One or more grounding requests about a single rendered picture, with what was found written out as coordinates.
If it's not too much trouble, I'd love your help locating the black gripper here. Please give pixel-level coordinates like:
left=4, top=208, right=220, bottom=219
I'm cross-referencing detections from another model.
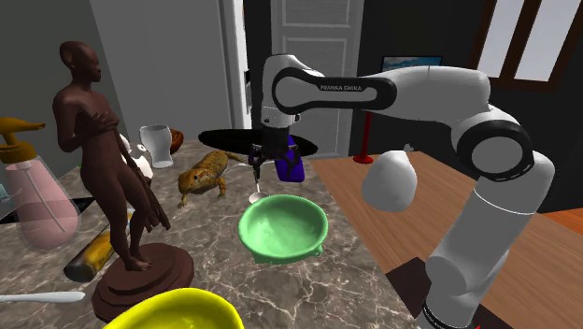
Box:
left=248, top=124, right=302, bottom=182

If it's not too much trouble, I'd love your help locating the silver spoon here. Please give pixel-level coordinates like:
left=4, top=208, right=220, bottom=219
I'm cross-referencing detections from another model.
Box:
left=249, top=178, right=270, bottom=205

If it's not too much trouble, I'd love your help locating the blue bottle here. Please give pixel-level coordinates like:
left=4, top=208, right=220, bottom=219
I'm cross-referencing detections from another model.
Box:
left=248, top=134, right=306, bottom=184

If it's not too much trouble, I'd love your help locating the orange lizard figure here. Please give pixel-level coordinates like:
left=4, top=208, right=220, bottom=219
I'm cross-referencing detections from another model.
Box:
left=176, top=150, right=248, bottom=209

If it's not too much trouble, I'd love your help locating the green bowl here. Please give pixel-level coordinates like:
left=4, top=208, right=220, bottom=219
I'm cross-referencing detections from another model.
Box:
left=237, top=193, right=330, bottom=266

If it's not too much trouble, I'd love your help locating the red stand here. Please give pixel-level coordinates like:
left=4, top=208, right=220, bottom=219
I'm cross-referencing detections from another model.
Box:
left=352, top=111, right=376, bottom=165

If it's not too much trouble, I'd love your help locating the brown bowl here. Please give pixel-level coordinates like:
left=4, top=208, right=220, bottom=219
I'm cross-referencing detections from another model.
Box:
left=168, top=128, right=185, bottom=155

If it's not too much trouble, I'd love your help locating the white cup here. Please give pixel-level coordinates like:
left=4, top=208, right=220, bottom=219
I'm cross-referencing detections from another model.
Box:
left=138, top=124, right=175, bottom=170

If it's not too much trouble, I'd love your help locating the white door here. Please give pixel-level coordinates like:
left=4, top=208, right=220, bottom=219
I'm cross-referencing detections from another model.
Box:
left=270, top=0, right=366, bottom=159

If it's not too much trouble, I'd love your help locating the small white pitcher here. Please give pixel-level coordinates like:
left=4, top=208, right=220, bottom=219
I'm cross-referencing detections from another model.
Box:
left=119, top=133, right=155, bottom=180

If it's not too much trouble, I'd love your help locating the brown human statue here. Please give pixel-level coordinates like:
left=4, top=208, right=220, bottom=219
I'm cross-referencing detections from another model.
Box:
left=51, top=40, right=195, bottom=324

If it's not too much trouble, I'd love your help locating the yellow bowl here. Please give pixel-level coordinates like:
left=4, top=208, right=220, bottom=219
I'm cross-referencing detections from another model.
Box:
left=102, top=287, right=246, bottom=329

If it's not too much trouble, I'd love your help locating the dark robot stand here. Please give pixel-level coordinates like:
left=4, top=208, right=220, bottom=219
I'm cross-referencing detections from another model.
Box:
left=384, top=256, right=516, bottom=329

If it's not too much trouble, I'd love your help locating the yellow brown cylinder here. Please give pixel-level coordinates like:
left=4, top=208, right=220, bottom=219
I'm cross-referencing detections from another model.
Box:
left=63, top=211, right=135, bottom=283

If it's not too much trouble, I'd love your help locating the pink soap dispenser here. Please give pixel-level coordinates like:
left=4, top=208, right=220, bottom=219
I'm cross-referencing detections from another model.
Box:
left=0, top=117, right=82, bottom=251

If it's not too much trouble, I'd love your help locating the brown framed window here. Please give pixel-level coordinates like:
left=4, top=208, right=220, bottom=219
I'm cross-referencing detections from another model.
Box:
left=468, top=0, right=583, bottom=94

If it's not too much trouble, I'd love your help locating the wall picture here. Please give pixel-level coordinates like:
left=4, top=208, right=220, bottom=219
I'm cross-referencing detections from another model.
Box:
left=380, top=54, right=445, bottom=74

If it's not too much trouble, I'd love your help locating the white utensil handle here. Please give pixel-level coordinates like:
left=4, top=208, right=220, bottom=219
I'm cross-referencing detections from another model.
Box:
left=0, top=291, right=87, bottom=305

